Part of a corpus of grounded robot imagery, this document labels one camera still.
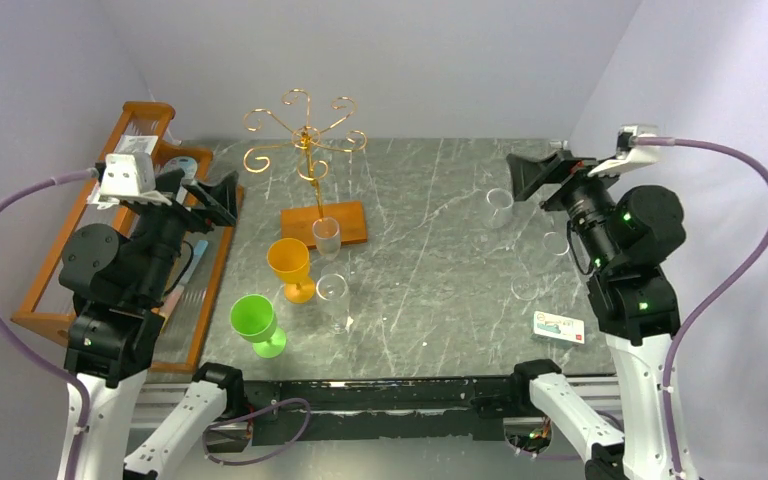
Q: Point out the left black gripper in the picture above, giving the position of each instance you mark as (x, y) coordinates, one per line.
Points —
(220, 196)

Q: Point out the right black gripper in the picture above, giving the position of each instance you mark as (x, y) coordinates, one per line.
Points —
(557, 183)

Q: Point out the orange plastic wine glass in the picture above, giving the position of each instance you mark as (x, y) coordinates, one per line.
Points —
(289, 259)

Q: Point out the clear wine glass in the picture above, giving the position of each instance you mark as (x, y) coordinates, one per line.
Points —
(327, 236)

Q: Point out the clear champagne flute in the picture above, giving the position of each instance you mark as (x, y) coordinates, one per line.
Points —
(333, 297)

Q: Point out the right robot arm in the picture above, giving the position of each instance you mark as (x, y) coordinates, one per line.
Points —
(637, 311)

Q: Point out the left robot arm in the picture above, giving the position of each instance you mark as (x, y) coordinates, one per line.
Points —
(118, 283)

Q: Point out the wooden dish drying rack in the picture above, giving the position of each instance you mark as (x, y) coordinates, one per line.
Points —
(48, 309)

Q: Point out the green plastic wine glass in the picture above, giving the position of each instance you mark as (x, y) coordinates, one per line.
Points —
(253, 318)

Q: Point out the blue packaged tool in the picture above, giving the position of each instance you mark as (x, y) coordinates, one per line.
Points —
(187, 164)

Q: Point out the clear glass far right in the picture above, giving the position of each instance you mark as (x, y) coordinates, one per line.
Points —
(497, 208)

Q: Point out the clear glass right edge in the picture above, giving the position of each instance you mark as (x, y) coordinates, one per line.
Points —
(556, 243)

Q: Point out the white packaged item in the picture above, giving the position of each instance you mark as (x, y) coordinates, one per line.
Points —
(133, 144)

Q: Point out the blue pink toothbrush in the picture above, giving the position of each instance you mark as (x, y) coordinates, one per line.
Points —
(176, 292)

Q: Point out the clear glass right front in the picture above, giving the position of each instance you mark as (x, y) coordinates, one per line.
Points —
(527, 287)

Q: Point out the small white card box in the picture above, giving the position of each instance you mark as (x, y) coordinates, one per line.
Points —
(558, 328)

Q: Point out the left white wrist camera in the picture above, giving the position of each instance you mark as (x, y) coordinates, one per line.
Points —
(127, 177)

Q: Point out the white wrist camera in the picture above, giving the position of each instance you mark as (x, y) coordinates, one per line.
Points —
(127, 177)
(629, 156)

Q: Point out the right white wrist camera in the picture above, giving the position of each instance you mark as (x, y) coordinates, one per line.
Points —
(629, 156)

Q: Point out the gold wire wine glass rack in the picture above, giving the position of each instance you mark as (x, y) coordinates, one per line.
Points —
(299, 222)

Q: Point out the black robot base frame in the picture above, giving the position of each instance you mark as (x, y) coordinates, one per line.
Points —
(481, 408)

